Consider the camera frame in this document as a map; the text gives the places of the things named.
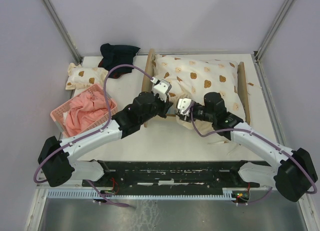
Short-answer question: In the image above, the wooden pet bed frame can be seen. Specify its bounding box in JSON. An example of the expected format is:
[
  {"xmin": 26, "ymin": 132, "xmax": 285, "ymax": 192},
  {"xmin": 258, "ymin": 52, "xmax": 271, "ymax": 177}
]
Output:
[{"xmin": 141, "ymin": 48, "xmax": 251, "ymax": 125}]

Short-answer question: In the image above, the large bear print cushion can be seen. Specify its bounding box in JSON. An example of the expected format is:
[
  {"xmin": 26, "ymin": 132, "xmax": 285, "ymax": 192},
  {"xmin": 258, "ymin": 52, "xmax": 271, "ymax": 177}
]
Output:
[{"xmin": 153, "ymin": 54, "xmax": 250, "ymax": 121}]

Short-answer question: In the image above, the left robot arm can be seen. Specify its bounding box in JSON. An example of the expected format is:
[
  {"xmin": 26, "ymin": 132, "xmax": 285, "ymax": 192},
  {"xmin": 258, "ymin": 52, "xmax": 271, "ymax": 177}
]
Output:
[{"xmin": 37, "ymin": 91, "xmax": 172, "ymax": 188}]

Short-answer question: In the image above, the pink plastic basket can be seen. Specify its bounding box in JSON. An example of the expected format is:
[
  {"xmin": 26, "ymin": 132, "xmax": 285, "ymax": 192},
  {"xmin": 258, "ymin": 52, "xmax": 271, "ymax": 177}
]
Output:
[{"xmin": 50, "ymin": 84, "xmax": 110, "ymax": 137}]

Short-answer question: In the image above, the dark navy garment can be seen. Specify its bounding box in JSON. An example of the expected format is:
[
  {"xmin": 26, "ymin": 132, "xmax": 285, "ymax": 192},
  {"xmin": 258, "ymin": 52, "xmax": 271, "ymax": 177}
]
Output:
[{"xmin": 98, "ymin": 43, "xmax": 140, "ymax": 71}]

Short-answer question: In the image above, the pink cloth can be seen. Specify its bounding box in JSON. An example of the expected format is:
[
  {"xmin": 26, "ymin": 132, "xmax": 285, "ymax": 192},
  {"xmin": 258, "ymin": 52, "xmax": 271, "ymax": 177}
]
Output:
[{"xmin": 63, "ymin": 91, "xmax": 108, "ymax": 137}]

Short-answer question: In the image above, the small bear print pillow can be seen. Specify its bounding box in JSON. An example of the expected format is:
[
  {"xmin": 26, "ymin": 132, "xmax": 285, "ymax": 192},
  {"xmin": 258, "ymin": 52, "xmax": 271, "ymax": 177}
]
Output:
[{"xmin": 65, "ymin": 63, "xmax": 108, "ymax": 90}]

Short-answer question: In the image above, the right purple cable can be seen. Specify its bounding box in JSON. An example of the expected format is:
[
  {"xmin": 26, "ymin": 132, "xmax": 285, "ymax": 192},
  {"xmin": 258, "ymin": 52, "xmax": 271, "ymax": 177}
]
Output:
[{"xmin": 189, "ymin": 102, "xmax": 319, "ymax": 206}]

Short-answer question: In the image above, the purple cable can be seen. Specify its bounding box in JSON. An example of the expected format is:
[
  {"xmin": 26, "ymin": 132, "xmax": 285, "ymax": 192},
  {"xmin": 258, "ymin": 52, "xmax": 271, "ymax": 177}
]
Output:
[
  {"xmin": 189, "ymin": 102, "xmax": 319, "ymax": 206},
  {"xmin": 33, "ymin": 64, "xmax": 161, "ymax": 208}
]

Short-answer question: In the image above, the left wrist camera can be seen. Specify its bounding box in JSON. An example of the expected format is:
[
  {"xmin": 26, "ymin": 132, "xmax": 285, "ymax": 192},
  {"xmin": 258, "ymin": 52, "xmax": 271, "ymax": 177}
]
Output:
[{"xmin": 151, "ymin": 77, "xmax": 172, "ymax": 102}]

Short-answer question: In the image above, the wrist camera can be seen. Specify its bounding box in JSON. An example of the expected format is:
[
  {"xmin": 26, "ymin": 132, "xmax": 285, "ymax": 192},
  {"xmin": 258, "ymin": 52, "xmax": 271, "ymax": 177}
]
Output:
[
  {"xmin": 151, "ymin": 77, "xmax": 172, "ymax": 102},
  {"xmin": 176, "ymin": 98, "xmax": 194, "ymax": 121}
]

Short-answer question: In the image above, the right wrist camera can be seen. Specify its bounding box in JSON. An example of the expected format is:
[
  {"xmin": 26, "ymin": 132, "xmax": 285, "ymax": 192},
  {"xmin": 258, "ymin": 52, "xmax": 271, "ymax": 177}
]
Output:
[{"xmin": 176, "ymin": 98, "xmax": 194, "ymax": 121}]

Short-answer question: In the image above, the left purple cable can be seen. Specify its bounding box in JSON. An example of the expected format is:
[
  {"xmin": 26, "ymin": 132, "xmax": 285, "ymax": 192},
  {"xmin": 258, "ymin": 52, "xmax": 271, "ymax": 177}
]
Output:
[{"xmin": 33, "ymin": 64, "xmax": 161, "ymax": 208}]

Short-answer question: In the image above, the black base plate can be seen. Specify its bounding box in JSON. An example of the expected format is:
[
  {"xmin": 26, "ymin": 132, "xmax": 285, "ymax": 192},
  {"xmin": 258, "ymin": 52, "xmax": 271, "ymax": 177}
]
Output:
[{"xmin": 93, "ymin": 161, "xmax": 260, "ymax": 196}]

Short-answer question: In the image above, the right aluminium frame post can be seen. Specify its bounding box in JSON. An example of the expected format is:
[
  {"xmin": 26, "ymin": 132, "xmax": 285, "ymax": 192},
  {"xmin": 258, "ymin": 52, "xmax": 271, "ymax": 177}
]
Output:
[{"xmin": 254, "ymin": 0, "xmax": 296, "ymax": 62}]

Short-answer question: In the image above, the aluminium frame post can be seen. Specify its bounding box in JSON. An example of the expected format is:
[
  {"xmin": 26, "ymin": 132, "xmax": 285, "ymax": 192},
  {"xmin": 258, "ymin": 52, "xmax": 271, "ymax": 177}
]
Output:
[
  {"xmin": 41, "ymin": 0, "xmax": 83, "ymax": 64},
  {"xmin": 254, "ymin": 0, "xmax": 296, "ymax": 62}
]

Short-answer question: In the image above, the white slotted cable duct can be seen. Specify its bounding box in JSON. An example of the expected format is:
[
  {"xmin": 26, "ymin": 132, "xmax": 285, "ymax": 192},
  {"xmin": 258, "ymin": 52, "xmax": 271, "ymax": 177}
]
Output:
[{"xmin": 47, "ymin": 187, "xmax": 238, "ymax": 199}]

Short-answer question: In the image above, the left aluminium frame post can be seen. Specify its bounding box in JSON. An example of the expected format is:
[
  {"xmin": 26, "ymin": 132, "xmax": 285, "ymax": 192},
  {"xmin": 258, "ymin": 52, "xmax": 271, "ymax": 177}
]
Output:
[{"xmin": 41, "ymin": 0, "xmax": 83, "ymax": 64}]

